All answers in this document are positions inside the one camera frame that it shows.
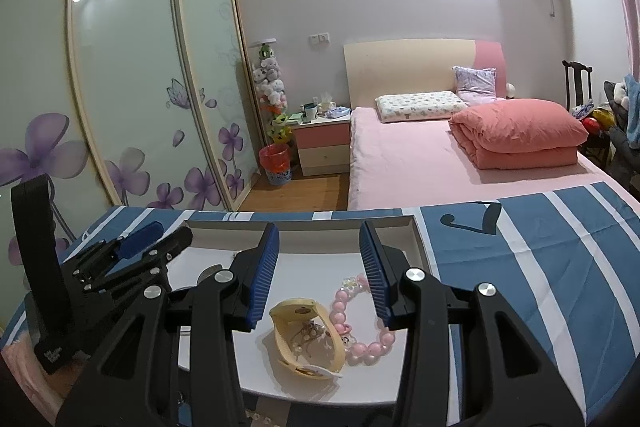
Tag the red lined wastebasket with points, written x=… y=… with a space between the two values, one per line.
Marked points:
x=275 y=162

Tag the white patterned pillow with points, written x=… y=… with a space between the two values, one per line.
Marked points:
x=420 y=106

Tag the column of plush toys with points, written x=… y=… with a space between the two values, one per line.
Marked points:
x=270 y=82

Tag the wardrobe with flower glass doors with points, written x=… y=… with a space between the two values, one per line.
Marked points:
x=125 y=57

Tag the small white night lamp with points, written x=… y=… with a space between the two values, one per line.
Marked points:
x=510 y=91

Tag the blue plush garment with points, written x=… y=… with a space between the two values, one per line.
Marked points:
x=632 y=107

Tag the yellow silicone wristband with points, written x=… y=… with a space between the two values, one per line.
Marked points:
x=300 y=304

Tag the pink patterned cloth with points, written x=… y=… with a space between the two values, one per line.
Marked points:
x=20 y=367

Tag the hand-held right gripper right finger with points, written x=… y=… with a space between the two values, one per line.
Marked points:
x=372 y=267

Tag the grey padded chair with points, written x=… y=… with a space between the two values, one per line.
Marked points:
x=620 y=147

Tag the colourful toys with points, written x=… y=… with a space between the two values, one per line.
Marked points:
x=595 y=119

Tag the pink and cream nightstand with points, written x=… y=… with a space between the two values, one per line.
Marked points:
x=320 y=147

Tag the dark wooden chair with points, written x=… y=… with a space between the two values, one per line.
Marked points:
x=575 y=82

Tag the bed with pink sheet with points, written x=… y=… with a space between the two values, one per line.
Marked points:
x=400 y=167

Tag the blue white striped tablecloth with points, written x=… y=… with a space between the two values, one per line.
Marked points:
x=525 y=307

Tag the grey cardboard tray box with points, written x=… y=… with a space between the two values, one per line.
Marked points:
x=310 y=237

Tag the purple pillow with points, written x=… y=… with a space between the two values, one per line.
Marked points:
x=475 y=82

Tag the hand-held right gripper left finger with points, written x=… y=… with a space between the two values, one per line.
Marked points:
x=260 y=277

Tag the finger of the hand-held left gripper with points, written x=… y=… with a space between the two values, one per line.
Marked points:
x=172 y=242
x=137 y=238

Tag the folded pink quilt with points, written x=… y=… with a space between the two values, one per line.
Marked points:
x=515 y=132

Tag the white wall socket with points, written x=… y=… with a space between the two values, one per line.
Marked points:
x=320 y=38

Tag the blue cloth pouch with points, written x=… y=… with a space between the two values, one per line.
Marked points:
x=342 y=111

